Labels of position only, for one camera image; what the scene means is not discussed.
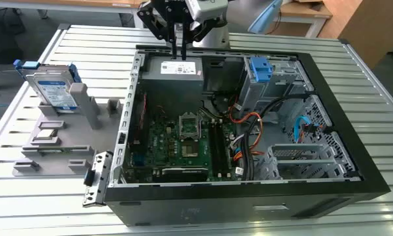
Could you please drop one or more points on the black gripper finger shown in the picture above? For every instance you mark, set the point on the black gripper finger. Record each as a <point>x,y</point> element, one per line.
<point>201,30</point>
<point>155,24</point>

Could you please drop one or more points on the hard disk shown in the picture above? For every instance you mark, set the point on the hard disk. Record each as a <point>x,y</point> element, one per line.
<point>55,91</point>

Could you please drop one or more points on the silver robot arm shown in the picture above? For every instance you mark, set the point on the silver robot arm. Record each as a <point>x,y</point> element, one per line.
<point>217,39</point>

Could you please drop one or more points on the silver disk bay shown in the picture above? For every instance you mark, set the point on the silver disk bay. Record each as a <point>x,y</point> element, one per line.
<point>302,161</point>

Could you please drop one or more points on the white framed desk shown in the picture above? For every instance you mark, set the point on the white framed desk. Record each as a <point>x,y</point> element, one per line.
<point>86,5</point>

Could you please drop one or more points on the blue plastic drive carrier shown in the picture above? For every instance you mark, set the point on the blue plastic drive carrier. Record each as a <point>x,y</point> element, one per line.
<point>261,70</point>

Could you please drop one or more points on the grey power supply unit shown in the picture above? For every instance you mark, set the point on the grey power supply unit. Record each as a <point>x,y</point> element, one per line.
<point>170,88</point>

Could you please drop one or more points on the wooden desk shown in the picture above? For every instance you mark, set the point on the wooden desk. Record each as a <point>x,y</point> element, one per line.
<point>302,12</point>

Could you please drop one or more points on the silver drive cage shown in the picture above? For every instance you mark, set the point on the silver drive cage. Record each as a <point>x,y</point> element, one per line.
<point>279,83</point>

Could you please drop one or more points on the CPU socket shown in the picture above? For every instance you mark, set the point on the CPU socket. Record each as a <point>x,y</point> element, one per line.
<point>190,126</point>

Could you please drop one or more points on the black waste bin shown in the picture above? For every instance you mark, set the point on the black waste bin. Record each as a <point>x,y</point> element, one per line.
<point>7,49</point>

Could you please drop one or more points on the black RAM slot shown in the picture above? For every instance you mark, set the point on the black RAM slot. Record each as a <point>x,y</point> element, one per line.
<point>217,147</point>
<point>225,147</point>

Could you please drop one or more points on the green motherboard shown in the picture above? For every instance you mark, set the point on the green motherboard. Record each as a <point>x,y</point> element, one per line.
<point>165,147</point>

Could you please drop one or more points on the wooden cabinet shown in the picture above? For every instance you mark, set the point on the wooden cabinet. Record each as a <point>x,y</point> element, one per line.
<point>370,24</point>

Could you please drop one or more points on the grey parts rack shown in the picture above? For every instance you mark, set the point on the grey parts rack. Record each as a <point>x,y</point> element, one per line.
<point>75,137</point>

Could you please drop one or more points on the CPU chip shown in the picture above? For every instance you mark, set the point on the CPU chip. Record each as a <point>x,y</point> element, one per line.
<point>46,134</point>

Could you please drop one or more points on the black graphics card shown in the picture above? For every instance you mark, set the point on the black graphics card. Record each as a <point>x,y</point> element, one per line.
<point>183,173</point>

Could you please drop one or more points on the green RAM stick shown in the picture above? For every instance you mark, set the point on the green RAM stick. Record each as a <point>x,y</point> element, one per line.
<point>55,151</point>

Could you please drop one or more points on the black PC case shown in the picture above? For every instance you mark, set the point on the black PC case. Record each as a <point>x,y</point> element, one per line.
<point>217,206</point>

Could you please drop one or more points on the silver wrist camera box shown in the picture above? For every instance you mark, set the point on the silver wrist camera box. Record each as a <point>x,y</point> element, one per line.
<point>207,9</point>

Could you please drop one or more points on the silver card retention bracket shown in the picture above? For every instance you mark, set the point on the silver card retention bracket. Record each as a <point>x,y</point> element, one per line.
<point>97,177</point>

